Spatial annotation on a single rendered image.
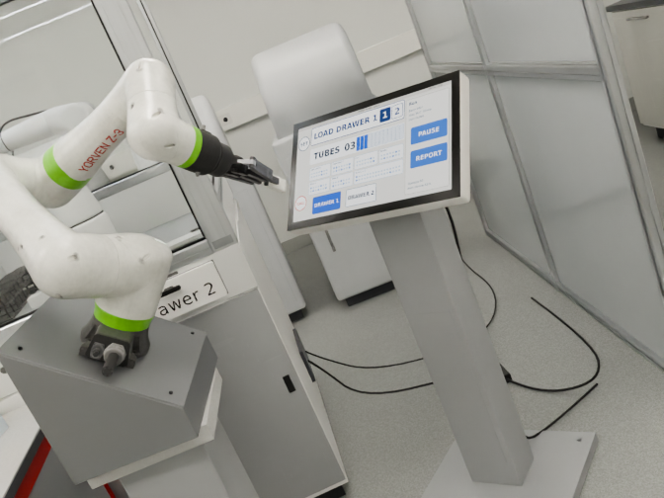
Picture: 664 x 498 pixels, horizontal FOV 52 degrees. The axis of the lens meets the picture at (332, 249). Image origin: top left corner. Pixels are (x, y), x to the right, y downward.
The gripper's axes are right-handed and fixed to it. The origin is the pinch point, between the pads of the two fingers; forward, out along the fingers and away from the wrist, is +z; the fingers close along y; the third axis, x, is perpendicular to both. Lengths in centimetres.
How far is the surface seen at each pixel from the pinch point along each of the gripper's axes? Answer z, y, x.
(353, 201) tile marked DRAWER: 16.4, -11.4, 1.6
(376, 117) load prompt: 16.8, -16.9, -19.6
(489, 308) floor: 174, 32, 4
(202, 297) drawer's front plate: 17, 43, 24
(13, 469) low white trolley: -28, 48, 71
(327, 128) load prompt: 16.7, -0.7, -19.8
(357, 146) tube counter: 16.6, -11.3, -12.8
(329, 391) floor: 124, 83, 46
